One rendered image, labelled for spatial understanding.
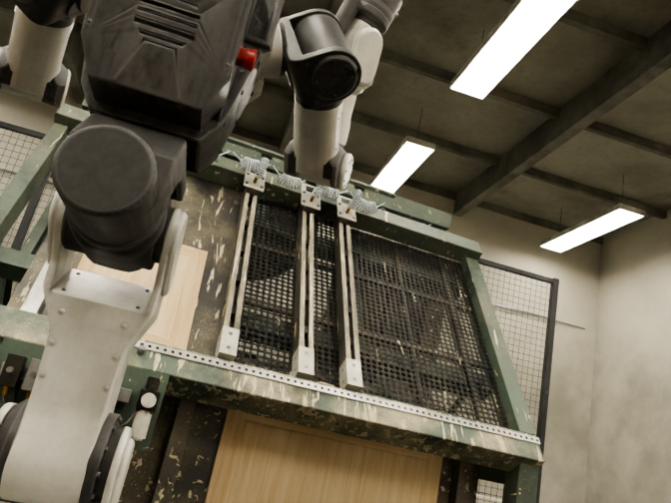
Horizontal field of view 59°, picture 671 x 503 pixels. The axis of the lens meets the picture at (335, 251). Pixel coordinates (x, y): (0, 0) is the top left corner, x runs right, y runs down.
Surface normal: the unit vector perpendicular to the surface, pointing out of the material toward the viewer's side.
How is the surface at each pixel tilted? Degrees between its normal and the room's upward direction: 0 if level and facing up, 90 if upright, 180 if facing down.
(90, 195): 90
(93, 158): 90
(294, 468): 90
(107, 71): 105
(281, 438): 90
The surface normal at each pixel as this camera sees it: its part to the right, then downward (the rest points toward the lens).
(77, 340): 0.20, -0.10
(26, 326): 0.39, -0.73
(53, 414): 0.25, -0.30
